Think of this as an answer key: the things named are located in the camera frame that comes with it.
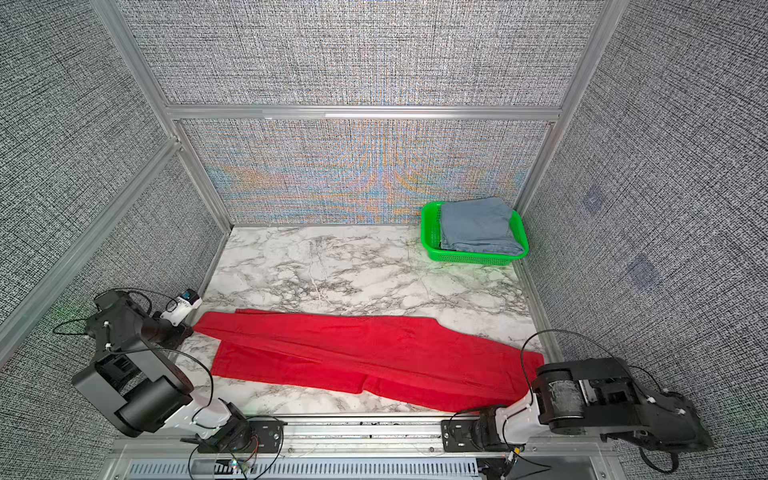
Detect red long pants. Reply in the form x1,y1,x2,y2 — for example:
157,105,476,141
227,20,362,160
194,309,545,412

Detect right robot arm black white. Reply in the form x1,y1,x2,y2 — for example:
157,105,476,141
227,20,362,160
453,358,714,454

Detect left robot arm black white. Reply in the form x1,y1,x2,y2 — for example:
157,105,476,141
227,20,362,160
72,289,257,453

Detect green plastic basket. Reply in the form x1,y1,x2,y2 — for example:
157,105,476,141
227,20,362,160
420,202,530,266

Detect folded grey-blue cloth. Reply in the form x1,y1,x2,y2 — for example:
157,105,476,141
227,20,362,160
440,197,524,256

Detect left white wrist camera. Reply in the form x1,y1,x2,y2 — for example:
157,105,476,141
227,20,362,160
160,289,203,327

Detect white slotted cable duct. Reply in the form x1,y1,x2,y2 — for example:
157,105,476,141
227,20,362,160
126,458,481,479

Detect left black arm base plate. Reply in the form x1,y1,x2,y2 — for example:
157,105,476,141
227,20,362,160
197,418,285,454

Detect aluminium cage frame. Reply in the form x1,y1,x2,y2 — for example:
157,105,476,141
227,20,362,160
1,1,622,479

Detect aluminium front rail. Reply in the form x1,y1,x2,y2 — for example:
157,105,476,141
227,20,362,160
108,413,611,460

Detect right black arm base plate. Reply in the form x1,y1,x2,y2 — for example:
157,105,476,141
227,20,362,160
440,417,514,453

